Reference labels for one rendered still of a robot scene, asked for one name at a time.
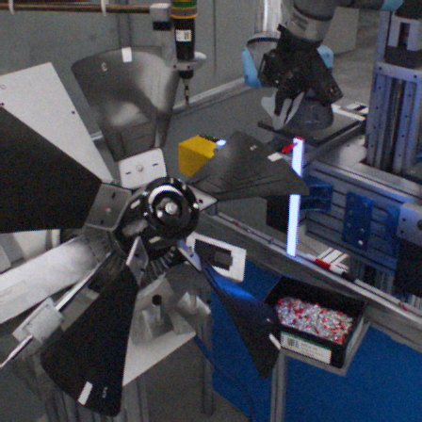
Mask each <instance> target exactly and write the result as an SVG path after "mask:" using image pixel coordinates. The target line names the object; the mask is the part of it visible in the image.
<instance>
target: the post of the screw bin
mask: <svg viewBox="0 0 422 422"><path fill-rule="evenodd" d="M287 368H288V356H287V355H284V354H282V353H280V354H279V358H278V360H277V363H276V365H275V366H274V367H273V369H272V383H271V400H270V417H269V422H284V406H285V394H286V382H287Z"/></svg>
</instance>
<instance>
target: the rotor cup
mask: <svg viewBox="0 0 422 422"><path fill-rule="evenodd" d="M137 201H139V203H138V205H136V206H135V207H133V208H132V204H133V203H136V202H137ZM167 203H174V204H175V206H176V211H175V213H174V214H170V213H169V212H168V211H167V209H166V205H167ZM199 219H200V207H199V203H198V201H197V199H196V197H195V195H194V193H193V192H192V189H191V188H190V187H189V186H188V185H186V184H185V183H183V182H182V181H180V180H178V179H176V178H174V177H168V176H165V177H158V178H155V179H154V180H153V181H151V182H150V183H148V184H147V185H144V186H142V187H141V188H139V189H137V190H134V191H133V192H132V196H131V199H130V201H129V203H128V204H127V205H126V207H125V210H124V212H123V214H122V217H121V220H120V221H119V225H118V227H117V228H116V229H115V231H108V230H106V233H107V236H108V238H109V239H110V241H111V243H112V245H113V246H114V247H115V249H116V250H117V251H118V252H119V253H120V255H122V256H125V257H126V256H127V255H128V253H129V251H130V248H131V246H132V243H133V241H134V238H135V237H136V235H138V237H140V238H141V241H142V243H143V246H144V248H145V251H146V252H147V255H148V262H151V261H154V260H155V259H157V258H159V257H163V256H164V255H166V254H167V253H168V252H169V251H170V249H171V248H172V246H173V244H174V243H176V242H178V241H181V240H183V239H187V238H188V237H190V236H191V235H192V233H193V232H194V230H195V229H196V227H197V225H198V222H199ZM156 237H158V238H159V239H157V240H156V241H155V242H153V243H152V242H151V241H149V240H151V239H152V238H156Z"/></svg>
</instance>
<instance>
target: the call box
mask: <svg viewBox="0 0 422 422"><path fill-rule="evenodd" d="M218 146H220V145H218V144H217V143H214V142H211V140H207V139H205V138H201V137H199V135H198V136H196V137H194V138H191V139H189V140H186V141H184V142H182V143H179V144H178V156H179V171H180V172H181V173H183V174H184V175H187V176H189V177H191V176H192V174H194V173H195V172H196V171H197V170H198V169H199V168H200V167H202V166H203V165H204V164H205V163H206V162H207V161H208V160H209V159H210V158H211V156H212V155H213V154H214V153H215V152H216V148H217V147H218Z"/></svg>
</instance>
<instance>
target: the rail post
mask: <svg viewBox="0 0 422 422"><path fill-rule="evenodd" d="M197 297H198V298H199V299H200V300H201V301H202V302H203V303H204V304H205V305H206V306H207V307H208V309H209V304H207V303H206V301H207V300H209V291H207V290H203V289H200V288H197ZM198 336H199V337H200V339H201V340H202V342H203V343H204V345H205V346H206V347H207V348H208V349H209V350H210V313H209V315H208V316H207V317H206V319H205V320H204V322H203V323H202V325H201V326H200V327H199V329H198ZM199 365H200V392H201V412H202V413H203V414H205V415H206V416H208V417H210V416H211V414H213V413H214V412H215V411H216V395H214V394H213V393H211V363H210V362H209V360H208V359H207V358H206V357H205V355H204V354H203V353H202V351H201V350H200V349H199Z"/></svg>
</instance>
